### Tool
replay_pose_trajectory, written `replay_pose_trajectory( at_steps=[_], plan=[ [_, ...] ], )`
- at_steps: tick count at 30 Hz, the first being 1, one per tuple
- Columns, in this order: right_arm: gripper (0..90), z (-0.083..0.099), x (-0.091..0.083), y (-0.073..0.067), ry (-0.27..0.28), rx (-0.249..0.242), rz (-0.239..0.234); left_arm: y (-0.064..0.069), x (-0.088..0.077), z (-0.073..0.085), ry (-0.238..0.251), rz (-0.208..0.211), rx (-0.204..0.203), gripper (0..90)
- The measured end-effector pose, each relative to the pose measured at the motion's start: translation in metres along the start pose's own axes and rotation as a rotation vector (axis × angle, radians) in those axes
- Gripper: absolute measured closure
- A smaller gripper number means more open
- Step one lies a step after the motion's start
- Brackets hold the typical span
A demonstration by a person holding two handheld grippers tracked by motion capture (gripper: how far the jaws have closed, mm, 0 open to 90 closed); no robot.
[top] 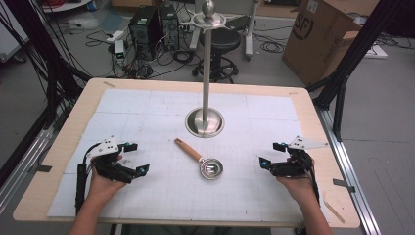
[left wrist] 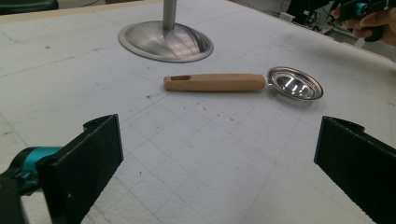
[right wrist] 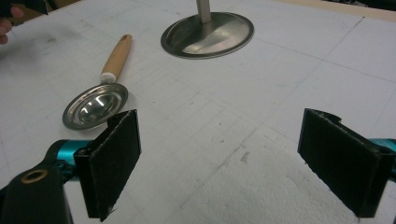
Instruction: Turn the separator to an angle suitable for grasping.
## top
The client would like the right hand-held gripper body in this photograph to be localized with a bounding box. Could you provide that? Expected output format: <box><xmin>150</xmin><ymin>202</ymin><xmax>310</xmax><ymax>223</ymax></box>
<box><xmin>269</xmin><ymin>135</ymin><xmax>329</xmax><ymax>179</ymax></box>

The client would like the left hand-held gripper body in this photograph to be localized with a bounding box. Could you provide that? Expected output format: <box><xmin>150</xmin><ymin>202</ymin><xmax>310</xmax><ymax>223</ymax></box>
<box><xmin>85</xmin><ymin>135</ymin><xmax>138</xmax><ymax>184</ymax></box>

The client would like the person's right hand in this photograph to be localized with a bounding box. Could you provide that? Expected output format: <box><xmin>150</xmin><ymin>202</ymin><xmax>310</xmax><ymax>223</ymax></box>
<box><xmin>275</xmin><ymin>157</ymin><xmax>318</xmax><ymax>205</ymax></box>

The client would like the person's left hand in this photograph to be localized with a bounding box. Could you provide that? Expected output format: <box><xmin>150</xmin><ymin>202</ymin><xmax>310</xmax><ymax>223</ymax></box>
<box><xmin>86</xmin><ymin>155</ymin><xmax>128</xmax><ymax>201</ymax></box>

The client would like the white grid mat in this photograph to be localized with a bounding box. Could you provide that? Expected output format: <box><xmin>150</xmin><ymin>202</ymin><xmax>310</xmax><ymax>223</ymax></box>
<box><xmin>46</xmin><ymin>87</ymin><xmax>330</xmax><ymax>223</ymax></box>

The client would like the thin wooden strip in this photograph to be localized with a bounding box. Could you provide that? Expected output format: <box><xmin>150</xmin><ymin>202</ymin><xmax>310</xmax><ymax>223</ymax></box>
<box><xmin>322</xmin><ymin>199</ymin><xmax>346</xmax><ymax>225</ymax></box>

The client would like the stainless steel pole stand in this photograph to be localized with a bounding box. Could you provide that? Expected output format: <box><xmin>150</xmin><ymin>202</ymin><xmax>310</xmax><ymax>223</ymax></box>
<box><xmin>184</xmin><ymin>0</ymin><xmax>227</xmax><ymax>139</ymax></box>

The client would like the large cardboard box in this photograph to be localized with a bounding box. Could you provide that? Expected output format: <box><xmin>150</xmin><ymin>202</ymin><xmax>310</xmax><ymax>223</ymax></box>
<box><xmin>281</xmin><ymin>0</ymin><xmax>382</xmax><ymax>87</ymax></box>

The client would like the white power strip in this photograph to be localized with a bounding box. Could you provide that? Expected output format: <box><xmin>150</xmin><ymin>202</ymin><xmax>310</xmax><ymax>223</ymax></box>
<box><xmin>105</xmin><ymin>28</ymin><xmax>127</xmax><ymax>44</ymax></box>

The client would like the black computer tower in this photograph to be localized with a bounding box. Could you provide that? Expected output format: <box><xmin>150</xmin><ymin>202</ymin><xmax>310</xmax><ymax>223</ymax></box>
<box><xmin>127</xmin><ymin>5</ymin><xmax>163</xmax><ymax>62</ymax></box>
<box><xmin>158</xmin><ymin>3</ymin><xmax>181</xmax><ymax>52</ymax></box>

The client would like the black round stool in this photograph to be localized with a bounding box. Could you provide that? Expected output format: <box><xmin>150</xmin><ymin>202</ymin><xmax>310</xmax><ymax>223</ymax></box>
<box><xmin>191</xmin><ymin>26</ymin><xmax>243</xmax><ymax>84</ymax></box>

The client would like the white stand leg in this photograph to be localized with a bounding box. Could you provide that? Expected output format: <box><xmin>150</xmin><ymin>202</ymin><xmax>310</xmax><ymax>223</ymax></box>
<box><xmin>244</xmin><ymin>0</ymin><xmax>259</xmax><ymax>62</ymax></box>

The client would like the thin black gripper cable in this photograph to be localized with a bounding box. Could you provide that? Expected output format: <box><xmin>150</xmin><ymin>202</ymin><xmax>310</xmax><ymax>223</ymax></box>
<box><xmin>306</xmin><ymin>156</ymin><xmax>322</xmax><ymax>206</ymax></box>

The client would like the black sleeved gripper cable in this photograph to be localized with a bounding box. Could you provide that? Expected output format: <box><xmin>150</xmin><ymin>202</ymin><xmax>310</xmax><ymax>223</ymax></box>
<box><xmin>74</xmin><ymin>141</ymin><xmax>101</xmax><ymax>215</ymax></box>

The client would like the metal ladle with wooden handle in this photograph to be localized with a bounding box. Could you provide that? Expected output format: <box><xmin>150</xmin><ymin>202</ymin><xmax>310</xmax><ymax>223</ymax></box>
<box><xmin>173</xmin><ymin>137</ymin><xmax>225</xmax><ymax>181</ymax></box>

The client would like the aluminium rail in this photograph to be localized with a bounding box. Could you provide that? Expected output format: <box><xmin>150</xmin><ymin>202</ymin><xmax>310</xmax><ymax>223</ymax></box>
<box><xmin>0</xmin><ymin>127</ymin><xmax>56</xmax><ymax>214</ymax></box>
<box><xmin>315</xmin><ymin>105</ymin><xmax>383</xmax><ymax>235</ymax></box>

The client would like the black metal frame post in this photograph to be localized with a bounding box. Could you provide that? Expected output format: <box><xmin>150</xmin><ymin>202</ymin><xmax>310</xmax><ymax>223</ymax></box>
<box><xmin>305</xmin><ymin>0</ymin><xmax>407</xmax><ymax>142</ymax></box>
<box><xmin>12</xmin><ymin>0</ymin><xmax>92</xmax><ymax>131</ymax></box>

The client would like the black floor cable coil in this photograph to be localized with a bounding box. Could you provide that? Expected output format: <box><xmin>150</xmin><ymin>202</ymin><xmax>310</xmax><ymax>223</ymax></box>
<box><xmin>254</xmin><ymin>24</ymin><xmax>289</xmax><ymax>55</ymax></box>

